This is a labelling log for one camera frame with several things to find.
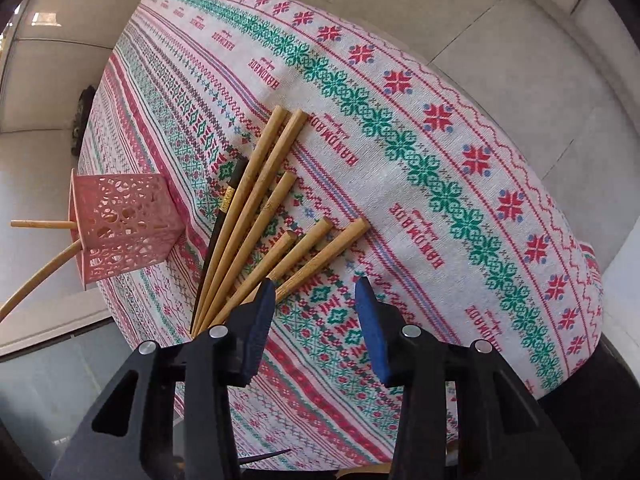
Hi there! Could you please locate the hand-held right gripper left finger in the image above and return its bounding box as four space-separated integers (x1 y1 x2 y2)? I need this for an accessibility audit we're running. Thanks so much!
50 279 277 480

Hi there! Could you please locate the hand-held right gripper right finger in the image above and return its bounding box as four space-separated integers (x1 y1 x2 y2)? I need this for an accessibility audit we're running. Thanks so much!
354 276 583 480

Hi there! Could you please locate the wooden chopstick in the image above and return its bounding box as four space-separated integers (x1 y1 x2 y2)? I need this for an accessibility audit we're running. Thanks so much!
267 217 333 283
11 220 76 230
275 217 370 301
195 108 309 335
210 230 297 328
191 105 290 336
200 172 298 333
0 240 82 322

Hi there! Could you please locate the black chopstick with gold band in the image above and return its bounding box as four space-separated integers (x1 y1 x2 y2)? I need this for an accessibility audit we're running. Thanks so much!
190 156 249 336

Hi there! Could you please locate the pink perforated chopstick holder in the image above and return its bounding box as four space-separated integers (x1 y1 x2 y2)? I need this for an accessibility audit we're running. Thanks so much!
69 169 183 291

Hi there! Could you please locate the patterned knit tablecloth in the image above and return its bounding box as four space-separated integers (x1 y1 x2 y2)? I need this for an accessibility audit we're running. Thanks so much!
70 0 606 466

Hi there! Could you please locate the dark object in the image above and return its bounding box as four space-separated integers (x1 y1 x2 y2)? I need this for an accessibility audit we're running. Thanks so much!
70 85 97 156

